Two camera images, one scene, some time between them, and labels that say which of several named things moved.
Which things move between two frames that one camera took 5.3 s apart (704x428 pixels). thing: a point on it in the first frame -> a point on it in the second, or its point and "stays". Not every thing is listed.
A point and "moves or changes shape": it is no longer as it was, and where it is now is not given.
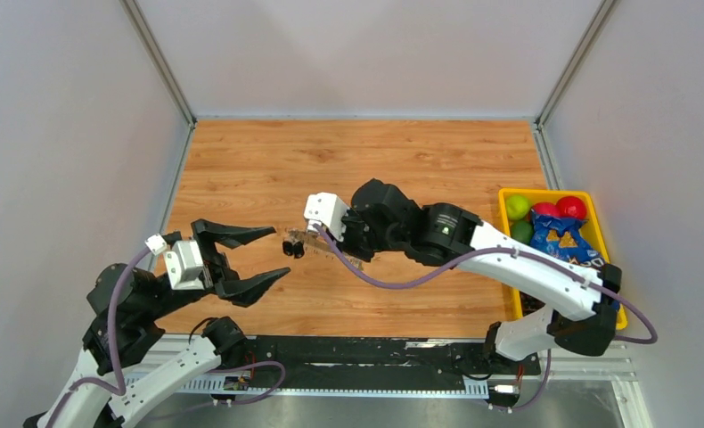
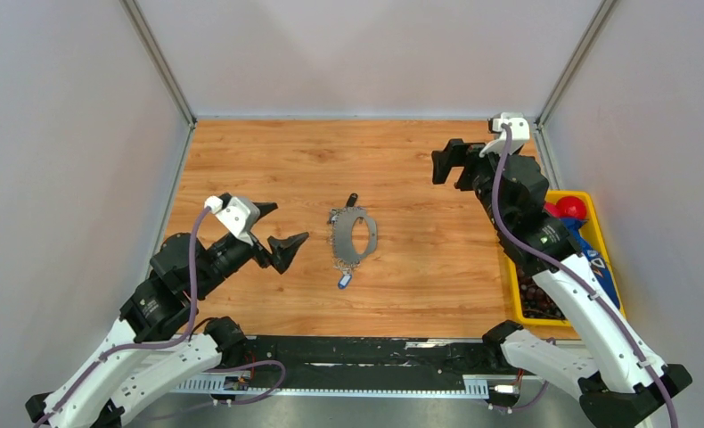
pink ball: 545,209 stays
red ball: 571,206 stays
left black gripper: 216,269 -> 283,251
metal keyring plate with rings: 298,241 moves or changes shape
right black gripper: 346,243 -> 454,155
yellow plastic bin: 535,197 stays
